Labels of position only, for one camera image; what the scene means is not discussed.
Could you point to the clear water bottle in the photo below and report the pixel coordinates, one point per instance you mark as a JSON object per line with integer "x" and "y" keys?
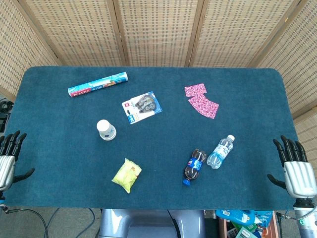
{"x": 219, "y": 153}

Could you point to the black electronic device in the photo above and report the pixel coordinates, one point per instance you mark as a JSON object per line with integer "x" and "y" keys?
{"x": 3, "y": 121}

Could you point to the blue detergent bottle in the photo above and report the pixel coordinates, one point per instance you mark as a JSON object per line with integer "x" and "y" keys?
{"x": 235, "y": 215}

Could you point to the pink patterned cloth piece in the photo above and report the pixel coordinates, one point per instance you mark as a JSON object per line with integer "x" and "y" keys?
{"x": 195, "y": 90}
{"x": 204, "y": 106}

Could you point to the plastic wrap roll box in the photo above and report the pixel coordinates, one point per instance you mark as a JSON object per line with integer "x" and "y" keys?
{"x": 99, "y": 84}

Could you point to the cola bottle blue label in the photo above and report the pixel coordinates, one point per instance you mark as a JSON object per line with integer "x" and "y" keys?
{"x": 194, "y": 166}

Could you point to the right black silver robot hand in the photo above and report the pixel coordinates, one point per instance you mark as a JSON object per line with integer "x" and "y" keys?
{"x": 299, "y": 177}

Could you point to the white paper cup flower print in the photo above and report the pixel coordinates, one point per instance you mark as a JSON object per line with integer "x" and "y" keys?
{"x": 106, "y": 131}

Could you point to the yellow-green snack bag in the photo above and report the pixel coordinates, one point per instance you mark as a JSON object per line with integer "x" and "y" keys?
{"x": 126, "y": 176}

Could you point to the correction tape blister pack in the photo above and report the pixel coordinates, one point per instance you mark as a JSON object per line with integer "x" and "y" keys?
{"x": 141, "y": 106}

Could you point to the grey robot torso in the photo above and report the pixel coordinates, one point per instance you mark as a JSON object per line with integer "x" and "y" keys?
{"x": 148, "y": 223}

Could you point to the brown storage box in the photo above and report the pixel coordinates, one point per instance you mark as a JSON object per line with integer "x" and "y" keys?
{"x": 275, "y": 229}

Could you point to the blue printed pouch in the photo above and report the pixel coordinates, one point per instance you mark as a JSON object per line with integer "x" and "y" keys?
{"x": 263, "y": 217}

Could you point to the teal table mat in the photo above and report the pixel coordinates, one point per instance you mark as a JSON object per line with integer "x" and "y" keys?
{"x": 62, "y": 148}

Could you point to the teal product box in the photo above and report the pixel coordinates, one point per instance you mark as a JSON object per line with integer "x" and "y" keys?
{"x": 245, "y": 233}

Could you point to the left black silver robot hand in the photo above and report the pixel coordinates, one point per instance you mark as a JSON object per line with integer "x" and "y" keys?
{"x": 7, "y": 171}

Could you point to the bamboo folding screen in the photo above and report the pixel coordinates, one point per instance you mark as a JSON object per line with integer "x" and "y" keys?
{"x": 158, "y": 32}

